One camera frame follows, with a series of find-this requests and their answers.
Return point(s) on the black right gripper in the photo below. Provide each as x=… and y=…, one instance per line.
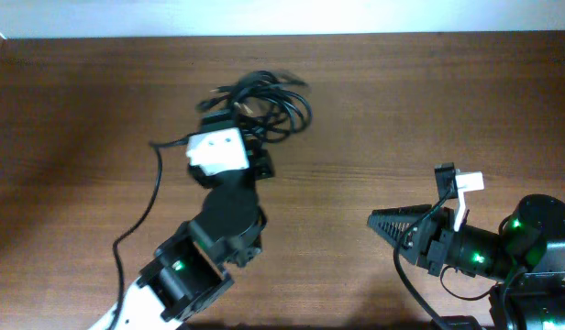
x=430, y=237

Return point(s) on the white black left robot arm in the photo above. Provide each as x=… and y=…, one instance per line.
x=187, y=272

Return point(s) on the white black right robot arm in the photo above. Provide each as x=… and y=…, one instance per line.
x=525, y=258

